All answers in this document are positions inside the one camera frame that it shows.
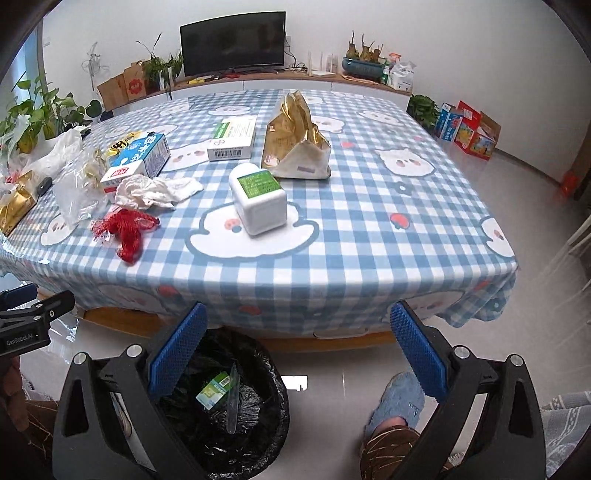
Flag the black television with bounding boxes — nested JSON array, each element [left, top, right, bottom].
[[180, 10, 287, 77]]

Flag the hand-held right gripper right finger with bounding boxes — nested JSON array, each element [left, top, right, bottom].
[[390, 301, 548, 480]]

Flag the plain brown paper bag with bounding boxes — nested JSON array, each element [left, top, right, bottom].
[[96, 76, 127, 109]]

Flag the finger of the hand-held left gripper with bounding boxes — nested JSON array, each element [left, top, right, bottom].
[[0, 283, 38, 309], [0, 290, 75, 326]]

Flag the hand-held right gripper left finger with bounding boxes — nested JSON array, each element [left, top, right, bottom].
[[52, 302, 208, 480]]

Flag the blue milk carton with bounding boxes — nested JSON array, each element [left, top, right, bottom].
[[100, 132, 171, 195]]

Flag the white plastic bag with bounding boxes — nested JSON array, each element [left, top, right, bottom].
[[9, 128, 84, 185]]

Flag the blue checked printed tablecloth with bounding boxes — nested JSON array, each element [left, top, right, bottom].
[[0, 89, 518, 340]]

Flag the white bottle green label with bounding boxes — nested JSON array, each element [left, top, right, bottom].
[[228, 162, 288, 237]]

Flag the grey patterned cloth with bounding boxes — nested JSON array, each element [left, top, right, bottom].
[[538, 392, 591, 480]]

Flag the clear plastic bag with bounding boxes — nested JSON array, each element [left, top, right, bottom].
[[52, 148, 116, 227]]

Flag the small green floor plant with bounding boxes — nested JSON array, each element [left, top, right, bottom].
[[406, 95, 441, 132]]

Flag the blue fuzzy slipper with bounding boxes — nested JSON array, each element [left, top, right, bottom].
[[365, 371, 426, 437]]

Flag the red mesh net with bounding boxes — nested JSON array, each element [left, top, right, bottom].
[[91, 208, 161, 265]]

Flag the yellow snack wrapper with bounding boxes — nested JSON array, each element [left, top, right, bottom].
[[105, 131, 144, 160]]

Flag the black bagged trash bin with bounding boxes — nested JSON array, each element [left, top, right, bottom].
[[108, 325, 291, 480]]

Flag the gold foil bag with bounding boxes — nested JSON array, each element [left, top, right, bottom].
[[261, 91, 332, 180]]

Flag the green label clear wrapper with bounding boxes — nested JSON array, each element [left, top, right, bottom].
[[196, 364, 241, 435]]

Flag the open colourful carton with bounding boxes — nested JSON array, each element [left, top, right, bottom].
[[466, 111, 502, 161]]

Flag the white tissue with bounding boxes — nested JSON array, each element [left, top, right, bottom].
[[114, 175, 204, 210]]

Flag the red print plastic bag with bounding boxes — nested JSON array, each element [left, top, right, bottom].
[[0, 117, 33, 197]]

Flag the white wooden tv cabinet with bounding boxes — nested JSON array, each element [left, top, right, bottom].
[[104, 69, 414, 116]]

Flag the red toy box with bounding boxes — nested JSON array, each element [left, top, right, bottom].
[[455, 100, 482, 148]]

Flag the red object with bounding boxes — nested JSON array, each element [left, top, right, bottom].
[[556, 170, 583, 199]]

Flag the green pothos plant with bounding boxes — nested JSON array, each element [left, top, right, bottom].
[[0, 69, 102, 153]]

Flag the blue toy box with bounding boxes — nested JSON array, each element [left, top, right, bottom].
[[435, 102, 465, 143]]

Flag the person's left hand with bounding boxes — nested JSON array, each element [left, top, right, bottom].
[[0, 357, 31, 444]]

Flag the blue planter with plants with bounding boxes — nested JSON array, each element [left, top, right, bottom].
[[342, 30, 389, 84]]

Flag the gold foil package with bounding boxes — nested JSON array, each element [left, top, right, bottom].
[[0, 170, 40, 238]]

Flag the brown paper bag red print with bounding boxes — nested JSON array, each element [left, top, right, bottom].
[[124, 61, 148, 100]]

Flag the white router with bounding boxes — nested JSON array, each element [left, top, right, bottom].
[[307, 52, 340, 79]]

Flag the white green medicine box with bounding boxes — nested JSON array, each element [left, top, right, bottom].
[[206, 115, 258, 162]]

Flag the potted long leaf plant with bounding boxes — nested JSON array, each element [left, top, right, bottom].
[[136, 33, 184, 100]]

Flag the white printed sack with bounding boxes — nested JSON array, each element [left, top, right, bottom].
[[390, 61, 419, 90]]

